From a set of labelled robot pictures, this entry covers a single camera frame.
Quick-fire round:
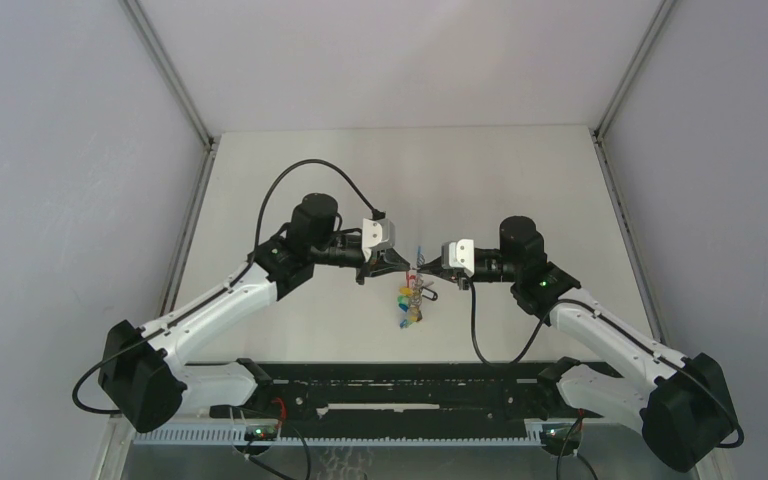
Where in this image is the metal key organizer ring plate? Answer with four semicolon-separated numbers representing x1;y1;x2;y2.
397;247;439;329

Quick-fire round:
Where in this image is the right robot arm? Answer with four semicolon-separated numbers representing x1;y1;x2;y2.
419;216;745;473

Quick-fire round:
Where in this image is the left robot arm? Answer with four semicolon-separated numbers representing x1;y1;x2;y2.
98;193;410;433

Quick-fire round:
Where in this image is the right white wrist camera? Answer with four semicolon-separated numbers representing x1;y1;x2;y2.
441;239;475;276

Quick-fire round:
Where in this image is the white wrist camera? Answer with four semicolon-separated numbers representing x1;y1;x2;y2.
361;218;395;257
441;239;475;276

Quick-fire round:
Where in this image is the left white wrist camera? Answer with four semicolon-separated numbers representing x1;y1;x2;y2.
361;218;395;257

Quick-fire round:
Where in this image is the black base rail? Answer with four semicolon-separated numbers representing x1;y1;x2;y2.
209;362;578;438

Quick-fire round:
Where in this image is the left black camera cable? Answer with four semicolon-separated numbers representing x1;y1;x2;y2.
71;158;387;417

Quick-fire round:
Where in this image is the white cable duct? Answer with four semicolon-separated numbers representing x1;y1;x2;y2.
133;422;561;447

